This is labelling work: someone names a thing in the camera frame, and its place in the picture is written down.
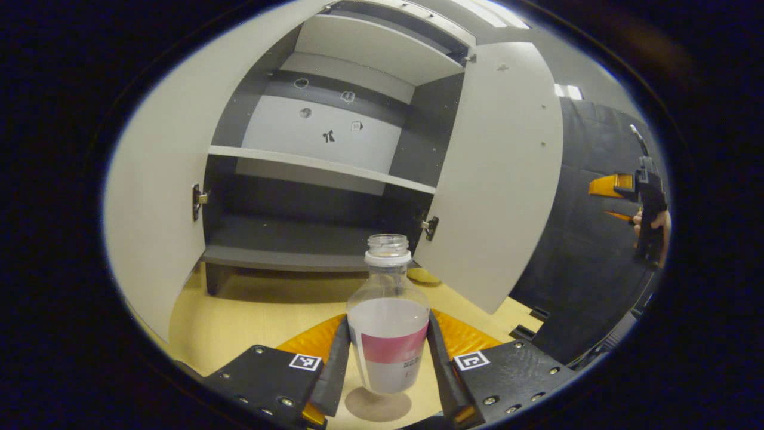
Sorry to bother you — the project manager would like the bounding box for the black backdrop cloth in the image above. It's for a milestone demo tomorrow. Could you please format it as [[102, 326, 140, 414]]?
[[507, 99, 672, 365]]

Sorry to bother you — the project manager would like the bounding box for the grey cabinet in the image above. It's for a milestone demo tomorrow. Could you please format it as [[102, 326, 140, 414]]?
[[200, 0, 478, 296]]

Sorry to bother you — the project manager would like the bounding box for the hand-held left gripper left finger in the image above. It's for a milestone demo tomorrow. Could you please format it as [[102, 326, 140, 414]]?
[[200, 315, 352, 429]]

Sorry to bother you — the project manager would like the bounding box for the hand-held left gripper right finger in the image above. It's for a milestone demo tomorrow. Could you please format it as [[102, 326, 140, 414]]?
[[425, 309, 577, 429]]

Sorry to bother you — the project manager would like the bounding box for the large ceiling light panel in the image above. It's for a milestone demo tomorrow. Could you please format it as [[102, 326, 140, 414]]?
[[454, 0, 529, 29]]

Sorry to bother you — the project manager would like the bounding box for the grey cabinet drawer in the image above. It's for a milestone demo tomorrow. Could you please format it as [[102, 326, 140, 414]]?
[[334, 0, 477, 47]]

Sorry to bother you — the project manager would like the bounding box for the clear bottle with pink label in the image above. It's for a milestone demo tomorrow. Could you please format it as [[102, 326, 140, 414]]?
[[346, 234, 430, 395]]

